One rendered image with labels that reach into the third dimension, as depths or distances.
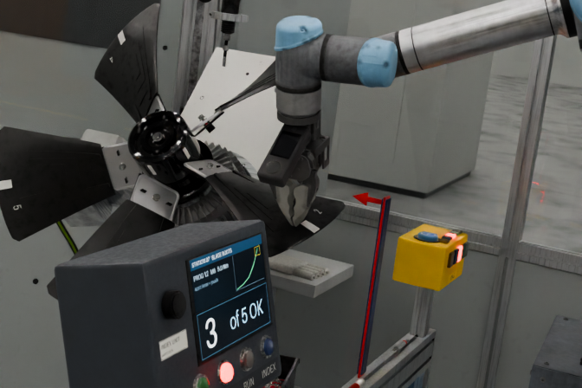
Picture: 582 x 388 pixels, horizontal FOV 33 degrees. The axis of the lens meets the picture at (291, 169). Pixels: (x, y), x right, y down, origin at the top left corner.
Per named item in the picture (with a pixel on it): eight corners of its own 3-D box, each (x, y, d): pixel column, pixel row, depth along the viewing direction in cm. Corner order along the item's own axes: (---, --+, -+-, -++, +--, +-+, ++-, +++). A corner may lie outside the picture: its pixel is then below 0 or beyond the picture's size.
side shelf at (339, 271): (228, 244, 264) (229, 234, 264) (352, 276, 250) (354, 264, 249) (180, 262, 243) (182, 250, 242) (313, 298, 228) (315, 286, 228)
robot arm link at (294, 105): (309, 97, 158) (264, 88, 161) (309, 124, 160) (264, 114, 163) (329, 81, 164) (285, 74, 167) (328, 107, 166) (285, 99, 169)
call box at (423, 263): (416, 270, 211) (423, 222, 209) (461, 281, 207) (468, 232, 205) (390, 287, 196) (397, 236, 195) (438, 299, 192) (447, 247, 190)
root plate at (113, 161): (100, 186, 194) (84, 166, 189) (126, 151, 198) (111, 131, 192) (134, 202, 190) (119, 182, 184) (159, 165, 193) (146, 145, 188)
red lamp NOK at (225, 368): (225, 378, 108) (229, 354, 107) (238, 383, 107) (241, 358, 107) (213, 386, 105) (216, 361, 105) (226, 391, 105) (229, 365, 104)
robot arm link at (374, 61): (404, 40, 162) (339, 33, 165) (391, 39, 151) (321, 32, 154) (399, 87, 163) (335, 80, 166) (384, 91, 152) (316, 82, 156)
